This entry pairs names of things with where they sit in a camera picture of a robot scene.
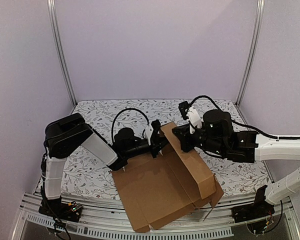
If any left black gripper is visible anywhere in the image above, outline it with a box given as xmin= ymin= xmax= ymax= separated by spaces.
xmin=123 ymin=134 xmax=172 ymax=159

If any brown cardboard box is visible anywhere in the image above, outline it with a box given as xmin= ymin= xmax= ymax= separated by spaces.
xmin=112 ymin=122 xmax=224 ymax=233

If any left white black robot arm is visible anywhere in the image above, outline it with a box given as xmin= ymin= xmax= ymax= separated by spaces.
xmin=42 ymin=113 xmax=168 ymax=217

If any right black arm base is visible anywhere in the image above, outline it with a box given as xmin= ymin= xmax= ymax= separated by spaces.
xmin=231 ymin=185 xmax=275 ymax=223

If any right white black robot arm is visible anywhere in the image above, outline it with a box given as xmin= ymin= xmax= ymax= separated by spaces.
xmin=172 ymin=107 xmax=300 ymax=218

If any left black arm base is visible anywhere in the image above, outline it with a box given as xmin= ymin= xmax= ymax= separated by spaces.
xmin=38 ymin=197 xmax=83 ymax=223

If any floral patterned table mat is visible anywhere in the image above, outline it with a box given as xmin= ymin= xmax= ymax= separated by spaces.
xmin=60 ymin=99 xmax=271 ymax=200

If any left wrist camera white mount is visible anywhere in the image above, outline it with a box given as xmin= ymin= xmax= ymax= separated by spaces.
xmin=143 ymin=119 xmax=161 ymax=146

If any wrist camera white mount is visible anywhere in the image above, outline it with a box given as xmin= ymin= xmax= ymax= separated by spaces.
xmin=143 ymin=119 xmax=161 ymax=146
xmin=178 ymin=101 xmax=202 ymax=134

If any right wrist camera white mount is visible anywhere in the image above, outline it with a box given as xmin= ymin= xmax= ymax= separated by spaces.
xmin=178 ymin=101 xmax=202 ymax=134

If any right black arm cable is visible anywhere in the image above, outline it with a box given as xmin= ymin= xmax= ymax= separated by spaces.
xmin=188 ymin=94 xmax=222 ymax=112

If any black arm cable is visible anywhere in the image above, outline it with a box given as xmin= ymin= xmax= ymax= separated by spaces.
xmin=111 ymin=108 xmax=152 ymax=146
xmin=188 ymin=94 xmax=222 ymax=112

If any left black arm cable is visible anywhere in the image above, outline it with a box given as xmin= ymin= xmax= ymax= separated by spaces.
xmin=111 ymin=108 xmax=152 ymax=146

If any aluminium front rail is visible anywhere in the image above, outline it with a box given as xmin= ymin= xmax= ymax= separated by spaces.
xmin=11 ymin=192 xmax=295 ymax=240

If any right aluminium frame post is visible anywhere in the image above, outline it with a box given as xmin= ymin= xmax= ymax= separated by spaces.
xmin=235 ymin=0 xmax=265 ymax=108

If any aluminium frame post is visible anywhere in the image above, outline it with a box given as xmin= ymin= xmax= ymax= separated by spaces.
xmin=47 ymin=0 xmax=78 ymax=107
xmin=235 ymin=0 xmax=265 ymax=108

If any left aluminium frame post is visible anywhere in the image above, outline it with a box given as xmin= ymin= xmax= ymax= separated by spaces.
xmin=47 ymin=0 xmax=78 ymax=107

